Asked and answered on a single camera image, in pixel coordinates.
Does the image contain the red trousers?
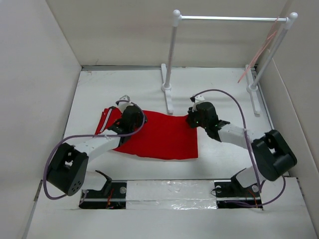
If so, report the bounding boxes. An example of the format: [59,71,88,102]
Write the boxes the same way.
[94,106,199,160]

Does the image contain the pink wire hanger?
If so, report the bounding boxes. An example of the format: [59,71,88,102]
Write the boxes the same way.
[237,16,279,83]

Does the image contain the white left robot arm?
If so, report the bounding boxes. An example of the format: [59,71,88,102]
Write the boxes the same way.
[43,102,147,200]

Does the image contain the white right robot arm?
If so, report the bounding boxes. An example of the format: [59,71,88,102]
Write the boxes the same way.
[186,101,297,197]

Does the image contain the white metal clothes rack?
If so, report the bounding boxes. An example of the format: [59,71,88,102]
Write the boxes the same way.
[160,9,298,115]

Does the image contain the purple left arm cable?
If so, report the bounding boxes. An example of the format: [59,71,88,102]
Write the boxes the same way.
[42,101,146,200]

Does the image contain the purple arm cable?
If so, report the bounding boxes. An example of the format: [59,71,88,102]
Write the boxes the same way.
[193,89,287,208]
[42,101,146,200]

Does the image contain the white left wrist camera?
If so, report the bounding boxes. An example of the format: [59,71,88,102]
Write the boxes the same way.
[116,95,132,113]

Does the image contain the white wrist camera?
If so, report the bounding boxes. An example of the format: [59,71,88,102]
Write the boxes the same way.
[116,95,132,113]
[190,94,205,104]

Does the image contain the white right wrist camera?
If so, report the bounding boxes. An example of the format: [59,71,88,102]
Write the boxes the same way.
[190,94,205,104]

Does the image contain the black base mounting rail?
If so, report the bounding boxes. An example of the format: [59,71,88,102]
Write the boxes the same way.
[79,180,261,210]

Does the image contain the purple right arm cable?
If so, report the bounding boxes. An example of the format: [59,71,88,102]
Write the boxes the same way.
[193,89,287,208]

